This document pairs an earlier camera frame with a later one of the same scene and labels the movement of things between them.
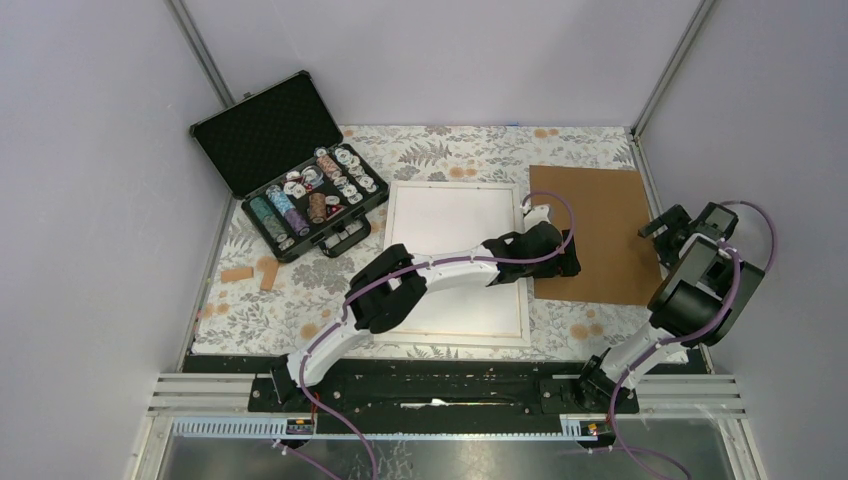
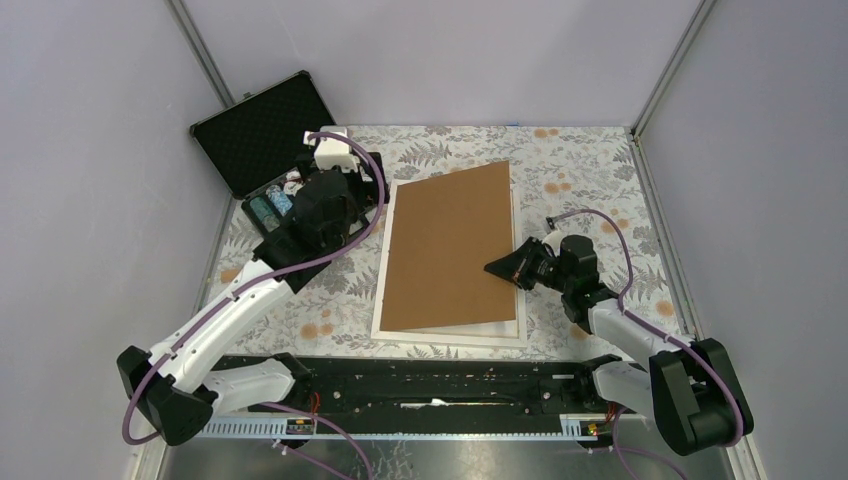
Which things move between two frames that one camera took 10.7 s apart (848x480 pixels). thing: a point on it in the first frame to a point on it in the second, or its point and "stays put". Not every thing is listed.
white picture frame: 524,339 stays put
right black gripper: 675,219 to 516,266
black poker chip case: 280,153 stays put
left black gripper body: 546,269 to 360,196
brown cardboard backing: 610,208 to 443,231
